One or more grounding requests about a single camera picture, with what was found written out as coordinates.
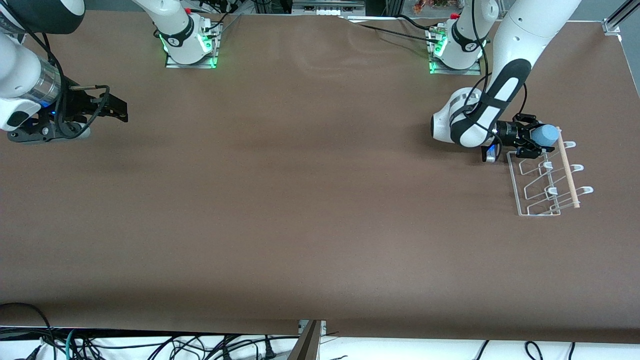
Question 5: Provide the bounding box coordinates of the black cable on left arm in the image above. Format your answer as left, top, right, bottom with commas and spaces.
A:
462, 0, 529, 132

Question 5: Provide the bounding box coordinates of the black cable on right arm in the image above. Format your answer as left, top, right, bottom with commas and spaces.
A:
20, 27, 112, 141

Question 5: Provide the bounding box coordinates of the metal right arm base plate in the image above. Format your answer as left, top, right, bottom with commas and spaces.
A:
164, 19, 223, 70

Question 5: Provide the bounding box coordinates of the thick black cable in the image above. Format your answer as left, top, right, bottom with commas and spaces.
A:
0, 302, 57, 360

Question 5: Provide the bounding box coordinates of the blue cup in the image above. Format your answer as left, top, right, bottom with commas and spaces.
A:
531, 124, 559, 148

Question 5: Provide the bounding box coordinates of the black cable across table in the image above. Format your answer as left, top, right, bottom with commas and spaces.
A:
340, 14, 446, 41

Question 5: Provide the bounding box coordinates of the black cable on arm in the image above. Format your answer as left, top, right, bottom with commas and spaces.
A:
462, 0, 529, 132
20, 27, 112, 141

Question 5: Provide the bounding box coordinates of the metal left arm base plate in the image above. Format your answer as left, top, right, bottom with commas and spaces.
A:
426, 25, 491, 77

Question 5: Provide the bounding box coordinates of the teal cable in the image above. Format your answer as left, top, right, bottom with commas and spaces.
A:
64, 328, 83, 360

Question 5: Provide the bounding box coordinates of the aluminium corner profile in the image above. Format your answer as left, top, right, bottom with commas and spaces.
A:
602, 0, 640, 36

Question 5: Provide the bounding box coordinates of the white wire cup rack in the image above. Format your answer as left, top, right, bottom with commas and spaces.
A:
506, 127, 595, 217

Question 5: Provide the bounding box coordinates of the brown table cover sheet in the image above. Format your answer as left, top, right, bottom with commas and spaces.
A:
0, 10, 640, 346

